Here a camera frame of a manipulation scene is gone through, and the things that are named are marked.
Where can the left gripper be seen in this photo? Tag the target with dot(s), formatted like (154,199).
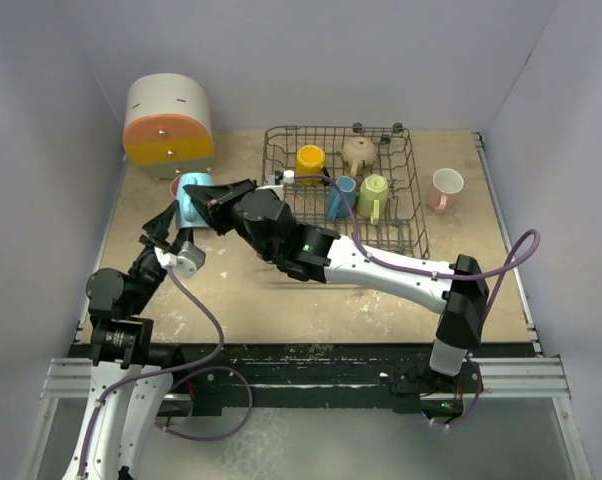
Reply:
(157,228)

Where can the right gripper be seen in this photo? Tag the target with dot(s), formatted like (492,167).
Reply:
(211,197)

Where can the salmon pink tumbler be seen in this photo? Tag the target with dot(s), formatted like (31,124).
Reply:
(174,187)

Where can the light green mug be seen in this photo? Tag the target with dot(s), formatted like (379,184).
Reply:
(372,198)

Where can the pink faceted mug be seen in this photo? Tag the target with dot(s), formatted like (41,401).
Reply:
(446,185)

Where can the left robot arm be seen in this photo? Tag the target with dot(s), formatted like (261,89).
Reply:
(127,377)

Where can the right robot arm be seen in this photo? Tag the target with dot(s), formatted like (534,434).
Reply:
(456,291)

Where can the round drawer cabinet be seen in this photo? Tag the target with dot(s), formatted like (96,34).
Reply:
(167,128)

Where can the yellow mug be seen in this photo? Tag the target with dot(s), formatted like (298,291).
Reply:
(310,160)

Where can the teal blue mug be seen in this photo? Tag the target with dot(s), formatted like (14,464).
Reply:
(340,201)

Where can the beige teapot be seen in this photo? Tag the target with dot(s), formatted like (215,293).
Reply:
(359,155)

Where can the grey wire dish rack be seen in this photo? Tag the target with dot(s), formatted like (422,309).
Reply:
(401,227)

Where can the aluminium frame rail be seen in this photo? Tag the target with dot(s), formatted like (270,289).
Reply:
(502,378)

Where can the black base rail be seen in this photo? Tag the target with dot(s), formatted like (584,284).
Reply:
(386,376)

